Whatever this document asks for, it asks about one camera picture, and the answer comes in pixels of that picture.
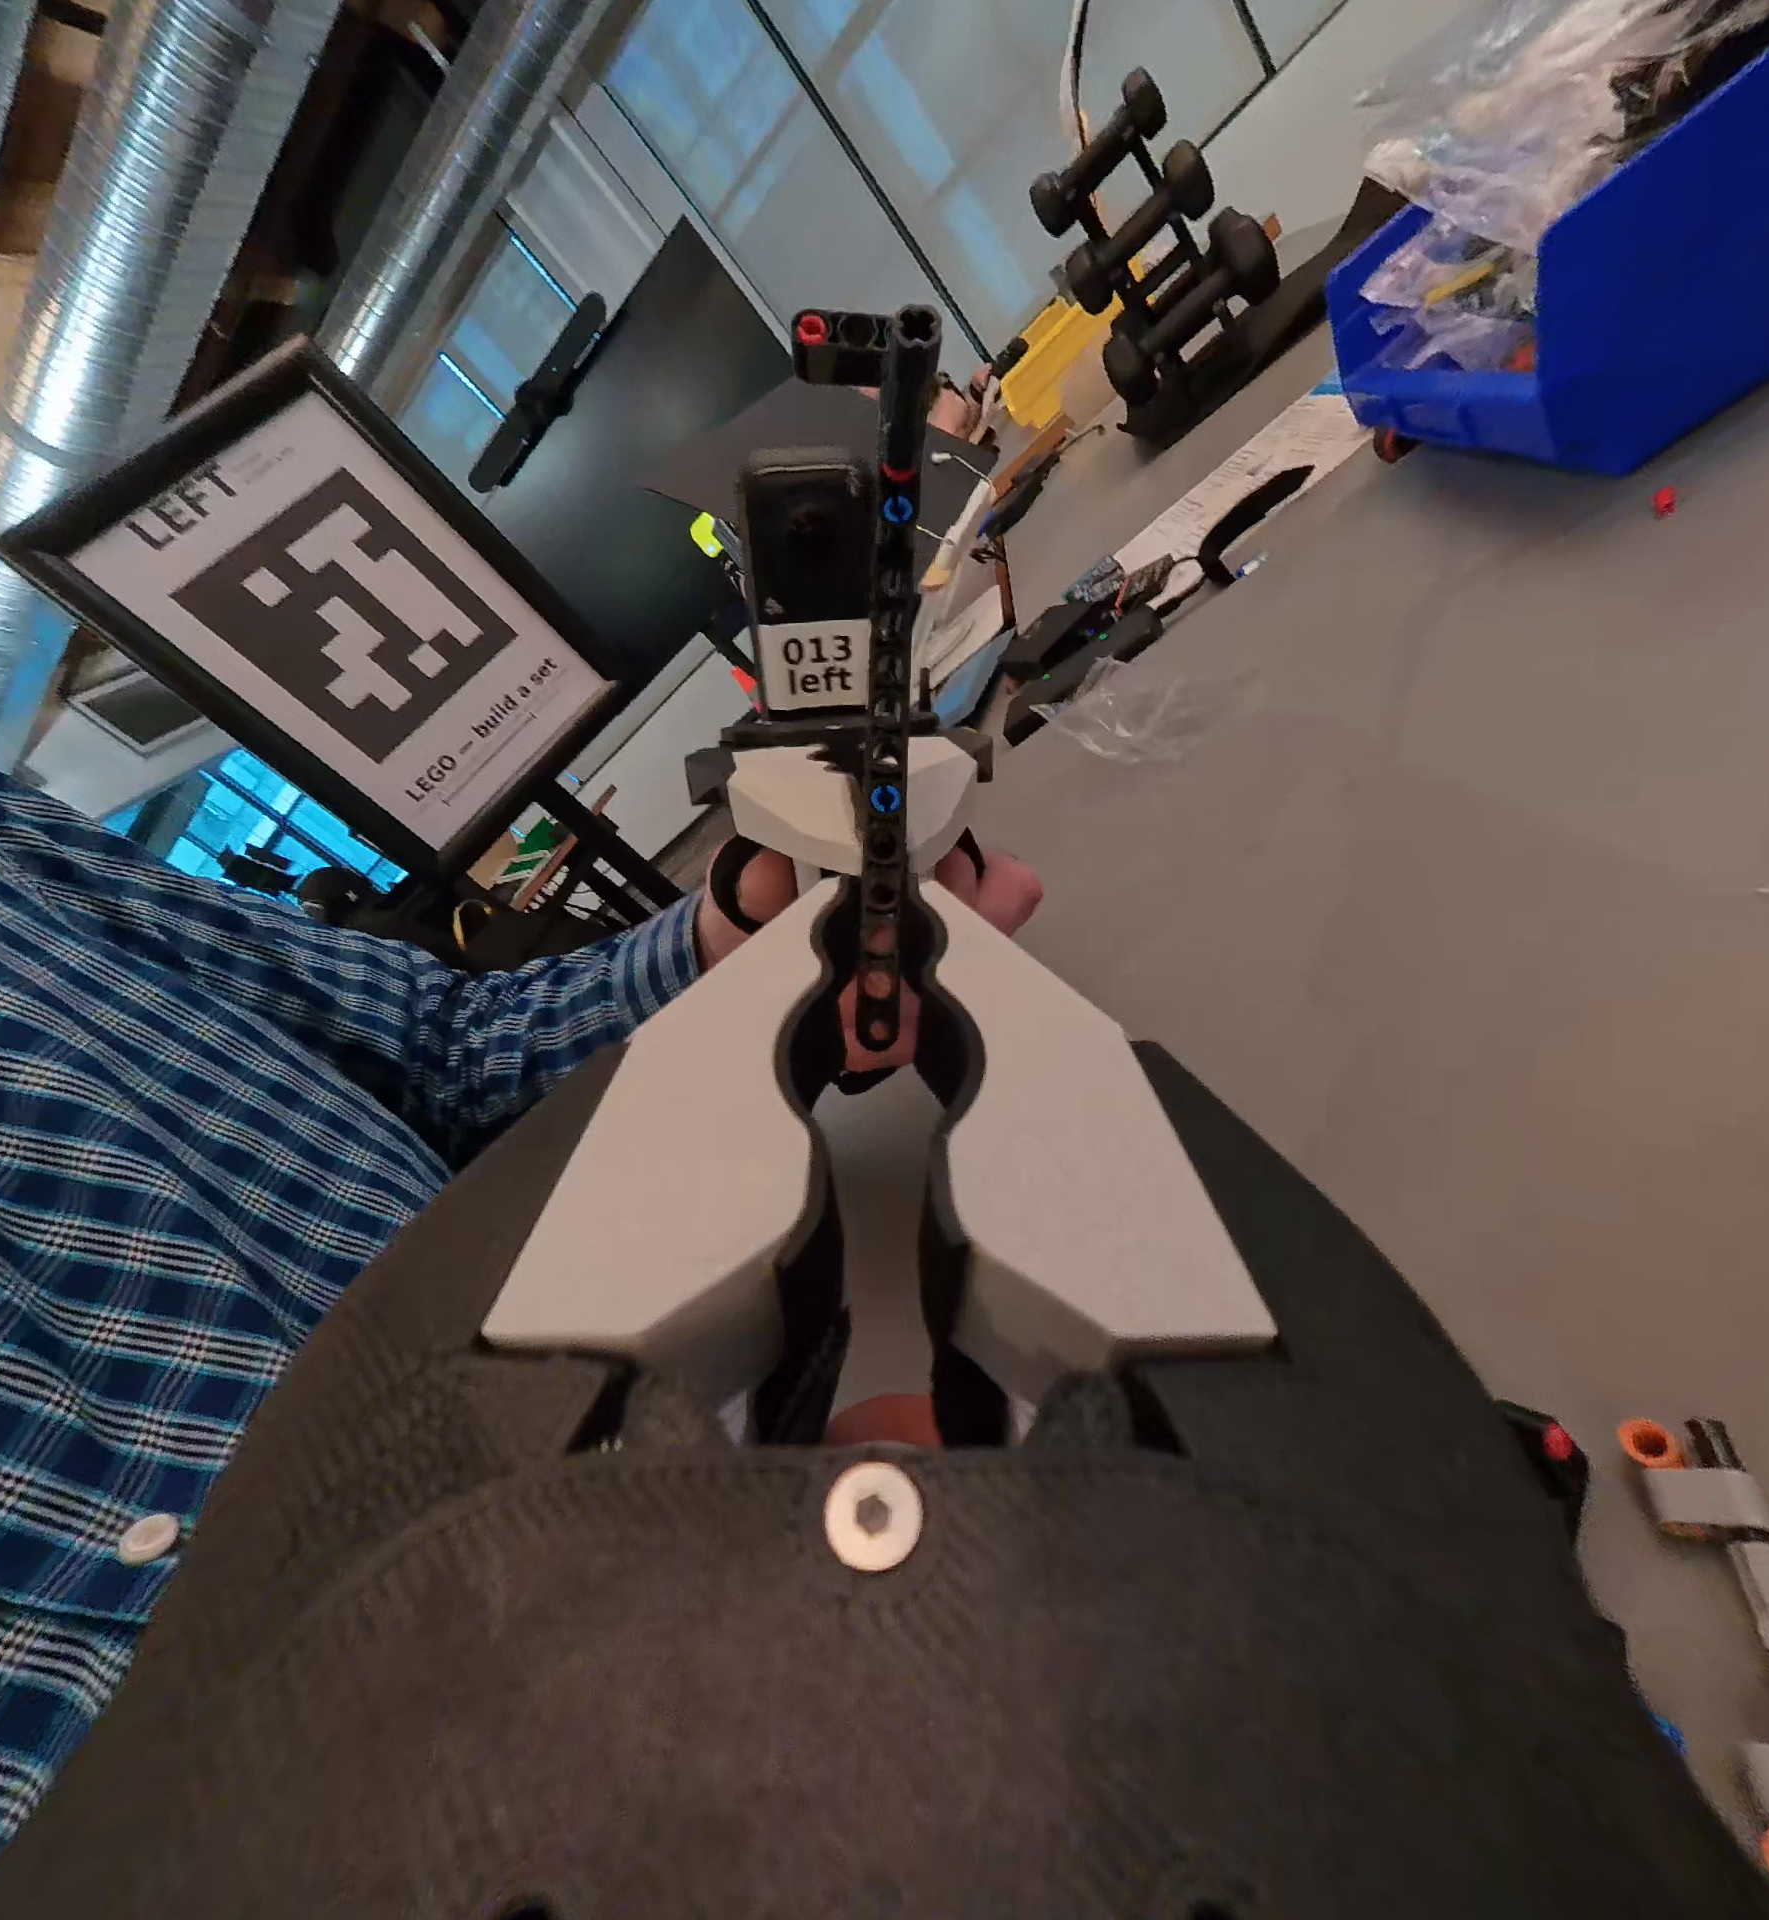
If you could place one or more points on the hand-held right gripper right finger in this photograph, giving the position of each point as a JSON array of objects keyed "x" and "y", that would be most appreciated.
[{"x": 1094, "y": 1198}]

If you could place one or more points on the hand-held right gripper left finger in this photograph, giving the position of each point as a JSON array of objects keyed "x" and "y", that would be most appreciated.
[{"x": 646, "y": 1198}]

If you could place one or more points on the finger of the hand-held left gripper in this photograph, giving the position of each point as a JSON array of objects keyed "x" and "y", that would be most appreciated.
[
  {"x": 939, "y": 810},
  {"x": 801, "y": 818}
]

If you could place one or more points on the black lego beam assembly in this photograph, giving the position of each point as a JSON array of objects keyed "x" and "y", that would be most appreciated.
[{"x": 887, "y": 902}]

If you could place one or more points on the person's left forearm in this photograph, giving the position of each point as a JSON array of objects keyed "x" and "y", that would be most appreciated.
[{"x": 555, "y": 1006}]

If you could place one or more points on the clear bags of lego parts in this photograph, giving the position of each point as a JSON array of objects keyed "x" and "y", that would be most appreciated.
[{"x": 1467, "y": 193}]

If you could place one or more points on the grey lego assembly orange pins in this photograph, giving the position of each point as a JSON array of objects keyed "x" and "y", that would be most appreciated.
[{"x": 1764, "y": 1573}]

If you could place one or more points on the person's left hand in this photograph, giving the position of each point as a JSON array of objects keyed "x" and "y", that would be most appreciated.
[{"x": 751, "y": 917}]

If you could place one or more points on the black electronic box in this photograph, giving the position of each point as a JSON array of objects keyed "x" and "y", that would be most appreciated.
[{"x": 1070, "y": 631}]

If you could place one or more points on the yellow storage bin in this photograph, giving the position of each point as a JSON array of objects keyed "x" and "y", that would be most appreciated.
[{"x": 1047, "y": 374}]

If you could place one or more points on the black fan blade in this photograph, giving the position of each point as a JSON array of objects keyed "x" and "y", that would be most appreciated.
[{"x": 540, "y": 389}]

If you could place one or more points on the black dumbbell rack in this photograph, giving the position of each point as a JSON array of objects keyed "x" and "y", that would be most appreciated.
[{"x": 1184, "y": 413}]

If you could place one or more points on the black dumbbell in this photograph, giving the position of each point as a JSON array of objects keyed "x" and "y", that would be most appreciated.
[
  {"x": 1141, "y": 222},
  {"x": 1191, "y": 307},
  {"x": 1094, "y": 153}
]

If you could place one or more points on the framed marker sign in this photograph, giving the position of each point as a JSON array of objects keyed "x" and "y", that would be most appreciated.
[{"x": 345, "y": 598}]

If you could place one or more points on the white paper sheet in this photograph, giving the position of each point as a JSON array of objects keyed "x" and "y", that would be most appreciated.
[{"x": 1273, "y": 449}]

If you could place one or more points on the person's plaid shirt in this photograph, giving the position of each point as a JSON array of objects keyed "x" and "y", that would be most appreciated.
[{"x": 101, "y": 1272}]

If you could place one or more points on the blue storage bin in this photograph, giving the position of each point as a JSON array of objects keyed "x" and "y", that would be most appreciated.
[{"x": 1648, "y": 357}]

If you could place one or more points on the silver ventilation duct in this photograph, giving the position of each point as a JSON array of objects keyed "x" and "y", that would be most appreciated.
[
  {"x": 478, "y": 165},
  {"x": 117, "y": 298}
]

